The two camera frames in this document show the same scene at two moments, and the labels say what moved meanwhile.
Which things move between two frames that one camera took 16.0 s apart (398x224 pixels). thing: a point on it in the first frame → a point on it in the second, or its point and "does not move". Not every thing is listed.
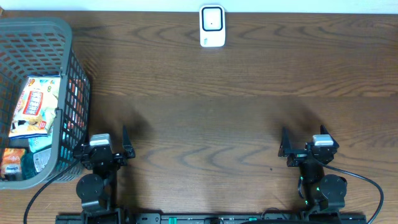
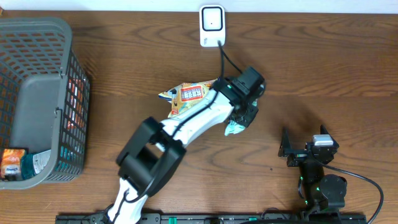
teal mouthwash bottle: x=33 y=163 does not move
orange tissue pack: x=11 y=165 does not move
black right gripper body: x=298 y=156 does not move
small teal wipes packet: x=38 y=143 → x=233 y=127
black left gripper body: x=109 y=170 → x=244 y=111
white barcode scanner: x=212 y=25 does not move
